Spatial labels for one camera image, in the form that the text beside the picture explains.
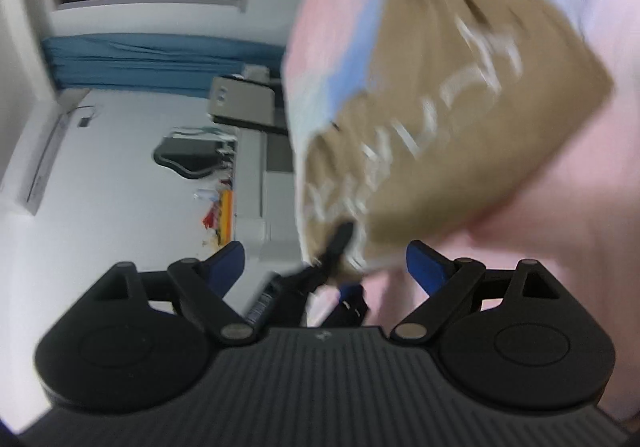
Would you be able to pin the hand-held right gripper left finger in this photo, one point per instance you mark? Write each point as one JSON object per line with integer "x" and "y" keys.
{"x": 227, "y": 262}

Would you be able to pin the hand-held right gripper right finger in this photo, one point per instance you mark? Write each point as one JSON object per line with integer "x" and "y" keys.
{"x": 425, "y": 267}

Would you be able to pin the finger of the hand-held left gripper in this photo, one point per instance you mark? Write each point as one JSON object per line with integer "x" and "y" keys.
{"x": 339, "y": 247}

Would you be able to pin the tan printed t-shirt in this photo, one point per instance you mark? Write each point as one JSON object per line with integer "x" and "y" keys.
{"x": 450, "y": 127}

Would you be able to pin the orange tray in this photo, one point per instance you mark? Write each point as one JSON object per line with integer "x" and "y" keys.
{"x": 226, "y": 217}

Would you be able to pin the white dressing table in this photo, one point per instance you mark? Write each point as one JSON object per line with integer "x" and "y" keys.
{"x": 250, "y": 197}

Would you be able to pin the wavy framed mirror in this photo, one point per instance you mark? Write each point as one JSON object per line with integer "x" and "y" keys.
{"x": 185, "y": 154}

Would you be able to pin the pastel bed blanket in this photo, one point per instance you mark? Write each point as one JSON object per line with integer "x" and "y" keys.
{"x": 575, "y": 227}

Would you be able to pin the black and beige chair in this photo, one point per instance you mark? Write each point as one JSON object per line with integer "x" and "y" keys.
{"x": 240, "y": 99}

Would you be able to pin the narrow blue curtain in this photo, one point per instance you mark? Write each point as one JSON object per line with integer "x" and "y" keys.
{"x": 150, "y": 67}

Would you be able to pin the white air conditioner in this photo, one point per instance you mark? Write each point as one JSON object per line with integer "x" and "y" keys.
{"x": 40, "y": 157}

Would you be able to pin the air conditioner wall plug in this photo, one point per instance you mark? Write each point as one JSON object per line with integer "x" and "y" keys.
{"x": 85, "y": 119}

